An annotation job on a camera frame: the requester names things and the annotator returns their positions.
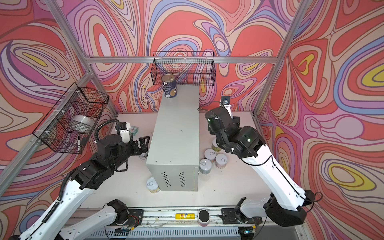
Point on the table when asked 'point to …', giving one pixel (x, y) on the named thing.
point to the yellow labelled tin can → (152, 185)
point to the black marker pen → (79, 147)
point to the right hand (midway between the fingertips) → (222, 121)
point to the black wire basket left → (69, 125)
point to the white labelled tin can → (142, 155)
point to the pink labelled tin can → (221, 161)
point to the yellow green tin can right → (215, 146)
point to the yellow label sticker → (185, 216)
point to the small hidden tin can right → (210, 154)
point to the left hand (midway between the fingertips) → (144, 137)
